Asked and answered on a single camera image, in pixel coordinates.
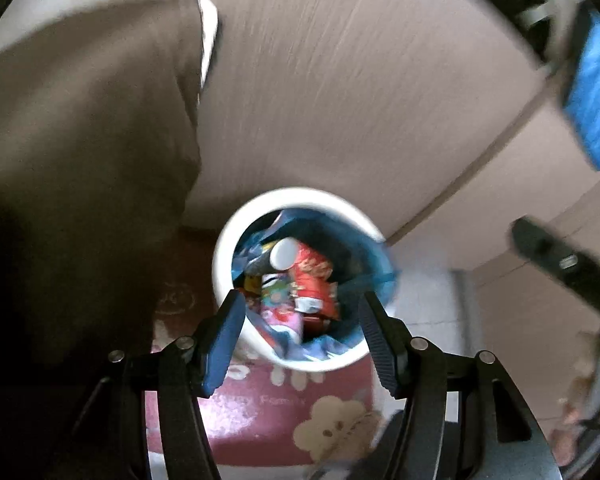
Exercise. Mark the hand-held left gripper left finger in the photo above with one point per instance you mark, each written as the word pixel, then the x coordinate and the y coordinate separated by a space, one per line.
pixel 224 350

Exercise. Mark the white trash bin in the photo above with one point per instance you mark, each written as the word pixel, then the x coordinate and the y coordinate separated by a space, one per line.
pixel 225 255

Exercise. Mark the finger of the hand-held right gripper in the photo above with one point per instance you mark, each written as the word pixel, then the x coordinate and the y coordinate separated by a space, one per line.
pixel 555 257
pixel 592 95

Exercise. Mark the blue bin liner bag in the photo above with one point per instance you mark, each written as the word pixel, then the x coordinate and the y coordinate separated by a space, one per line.
pixel 375 270

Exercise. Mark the colourful crumpled wrapper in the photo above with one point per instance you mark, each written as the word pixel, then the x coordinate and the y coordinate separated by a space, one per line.
pixel 275 292

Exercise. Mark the pink flower floor mat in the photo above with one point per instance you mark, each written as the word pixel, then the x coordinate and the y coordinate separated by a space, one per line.
pixel 260 420

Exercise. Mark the person's right hand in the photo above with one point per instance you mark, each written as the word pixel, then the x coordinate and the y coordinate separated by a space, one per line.
pixel 570 425

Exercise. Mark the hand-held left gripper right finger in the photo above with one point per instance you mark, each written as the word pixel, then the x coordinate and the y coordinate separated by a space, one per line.
pixel 381 350

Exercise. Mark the pink yellow snack packet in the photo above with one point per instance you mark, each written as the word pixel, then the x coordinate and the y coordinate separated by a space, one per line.
pixel 282 320

